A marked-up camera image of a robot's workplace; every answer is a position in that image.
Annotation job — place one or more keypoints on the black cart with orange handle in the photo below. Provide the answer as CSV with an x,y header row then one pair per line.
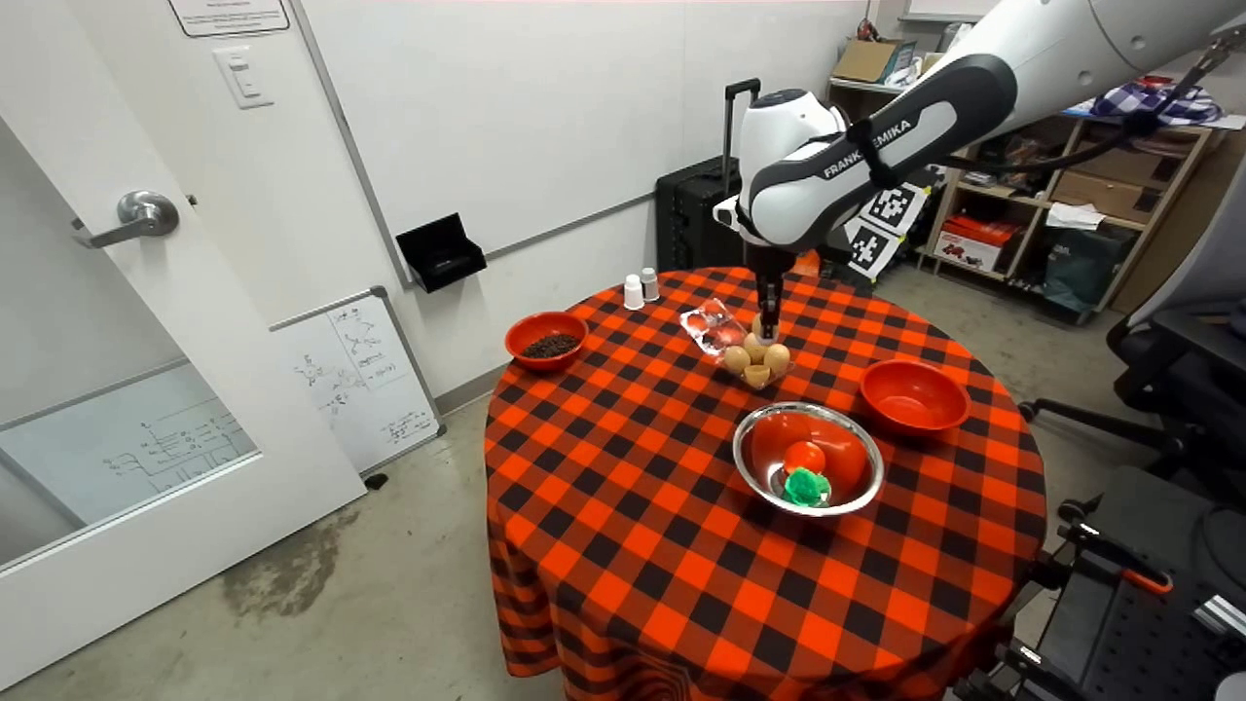
x,y
1146,604

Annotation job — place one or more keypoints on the white door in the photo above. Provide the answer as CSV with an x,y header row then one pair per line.
x,y
153,431

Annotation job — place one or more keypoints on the green toy broccoli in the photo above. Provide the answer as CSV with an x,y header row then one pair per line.
x,y
807,490

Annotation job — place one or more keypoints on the black white fiducial marker board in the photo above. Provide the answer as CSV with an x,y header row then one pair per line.
x,y
881,227

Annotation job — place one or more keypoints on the clear plastic egg carton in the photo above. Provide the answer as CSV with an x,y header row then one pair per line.
x,y
732,348

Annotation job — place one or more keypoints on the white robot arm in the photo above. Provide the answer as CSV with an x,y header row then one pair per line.
x,y
804,164

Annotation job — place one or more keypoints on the silver metal bowl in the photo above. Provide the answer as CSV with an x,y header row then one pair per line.
x,y
854,461

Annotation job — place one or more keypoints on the wooden storage shelf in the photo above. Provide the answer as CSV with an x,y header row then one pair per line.
x,y
1103,135

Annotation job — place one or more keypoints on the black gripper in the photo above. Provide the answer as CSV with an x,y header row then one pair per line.
x,y
770,265

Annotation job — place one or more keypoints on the orange toy tomato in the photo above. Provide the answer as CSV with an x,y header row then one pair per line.
x,y
804,454

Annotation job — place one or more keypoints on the white light switch plate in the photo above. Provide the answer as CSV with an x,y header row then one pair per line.
x,y
244,79

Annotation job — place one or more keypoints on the red plastic bowl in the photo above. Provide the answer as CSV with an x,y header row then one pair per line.
x,y
911,400

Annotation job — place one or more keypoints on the silver door lever handle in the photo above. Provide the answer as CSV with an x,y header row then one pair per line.
x,y
138,214

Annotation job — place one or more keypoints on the black wall-mounted holder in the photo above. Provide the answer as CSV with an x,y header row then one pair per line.
x,y
443,249

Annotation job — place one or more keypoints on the black rolling suitcase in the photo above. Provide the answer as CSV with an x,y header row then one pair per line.
x,y
684,201

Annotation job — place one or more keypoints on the small leaning whiteboard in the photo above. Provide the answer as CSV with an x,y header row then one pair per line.
x,y
358,375

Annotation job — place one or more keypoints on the white salt shaker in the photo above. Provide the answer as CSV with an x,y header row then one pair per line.
x,y
634,294

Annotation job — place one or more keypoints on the orange black checkered tablecloth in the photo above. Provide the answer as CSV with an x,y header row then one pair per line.
x,y
634,560

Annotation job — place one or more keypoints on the black office chair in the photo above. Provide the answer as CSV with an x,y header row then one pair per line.
x,y
1181,360

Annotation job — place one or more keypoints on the grey pepper shaker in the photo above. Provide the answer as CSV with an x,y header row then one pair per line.
x,y
650,291

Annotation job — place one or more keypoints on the red bowl with dark contents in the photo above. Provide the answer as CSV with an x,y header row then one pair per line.
x,y
548,342

